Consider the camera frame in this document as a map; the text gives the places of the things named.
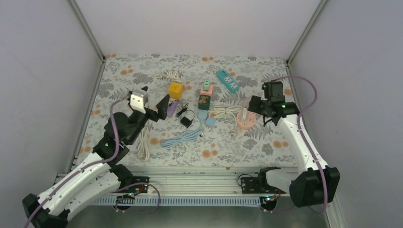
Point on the small green plug adapter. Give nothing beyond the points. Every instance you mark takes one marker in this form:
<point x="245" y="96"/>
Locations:
<point x="206" y="85"/>

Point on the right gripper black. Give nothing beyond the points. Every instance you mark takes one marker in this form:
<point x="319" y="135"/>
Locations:
<point x="254" y="106"/>

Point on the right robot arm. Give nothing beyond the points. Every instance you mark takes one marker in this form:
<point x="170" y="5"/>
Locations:
<point x="316" y="182"/>

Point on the yellow cube power socket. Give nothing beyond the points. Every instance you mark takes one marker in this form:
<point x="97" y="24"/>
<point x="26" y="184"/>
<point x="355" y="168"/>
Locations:
<point x="176" y="90"/>

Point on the aluminium rail frame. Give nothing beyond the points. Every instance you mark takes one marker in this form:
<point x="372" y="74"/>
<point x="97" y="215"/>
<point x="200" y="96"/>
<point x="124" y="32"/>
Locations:
<point x="190" y="181"/>

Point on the teal power strip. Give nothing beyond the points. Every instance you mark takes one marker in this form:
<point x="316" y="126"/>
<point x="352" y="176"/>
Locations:
<point x="228" y="81"/>

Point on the light blue cable duct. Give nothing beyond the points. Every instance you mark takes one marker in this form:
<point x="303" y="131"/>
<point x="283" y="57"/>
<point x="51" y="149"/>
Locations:
<point x="200" y="201"/>

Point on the pink round power socket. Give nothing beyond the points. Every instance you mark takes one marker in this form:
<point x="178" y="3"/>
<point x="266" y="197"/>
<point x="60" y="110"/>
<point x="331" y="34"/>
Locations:
<point x="245" y="119"/>

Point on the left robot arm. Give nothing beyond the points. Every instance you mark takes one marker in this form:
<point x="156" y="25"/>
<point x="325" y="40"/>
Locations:
<point x="101" y="172"/>

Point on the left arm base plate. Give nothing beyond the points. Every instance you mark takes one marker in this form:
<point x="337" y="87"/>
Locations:
<point x="137" y="189"/>

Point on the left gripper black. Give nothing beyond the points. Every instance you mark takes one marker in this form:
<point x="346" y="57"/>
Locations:
<point x="162" y="109"/>

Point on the pink cube power socket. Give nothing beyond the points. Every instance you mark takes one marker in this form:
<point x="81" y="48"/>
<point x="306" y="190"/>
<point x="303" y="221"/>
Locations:
<point x="208" y="92"/>

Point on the dark green cube socket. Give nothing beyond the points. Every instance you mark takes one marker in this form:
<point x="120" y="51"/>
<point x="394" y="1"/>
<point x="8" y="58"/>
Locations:
<point x="204" y="102"/>

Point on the black charger with cable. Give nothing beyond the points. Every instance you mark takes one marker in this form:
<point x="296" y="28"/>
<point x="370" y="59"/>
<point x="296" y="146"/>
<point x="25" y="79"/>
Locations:
<point x="182" y="113"/>

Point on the purple usb power strip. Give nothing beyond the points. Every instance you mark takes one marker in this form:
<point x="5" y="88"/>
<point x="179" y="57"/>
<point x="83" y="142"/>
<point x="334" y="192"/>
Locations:
<point x="172" y="108"/>

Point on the floral table cloth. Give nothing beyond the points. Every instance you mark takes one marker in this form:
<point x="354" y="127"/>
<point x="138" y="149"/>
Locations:
<point x="224" y="145"/>

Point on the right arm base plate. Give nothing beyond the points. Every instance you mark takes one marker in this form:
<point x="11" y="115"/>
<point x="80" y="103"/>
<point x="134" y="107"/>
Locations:
<point x="250" y="185"/>

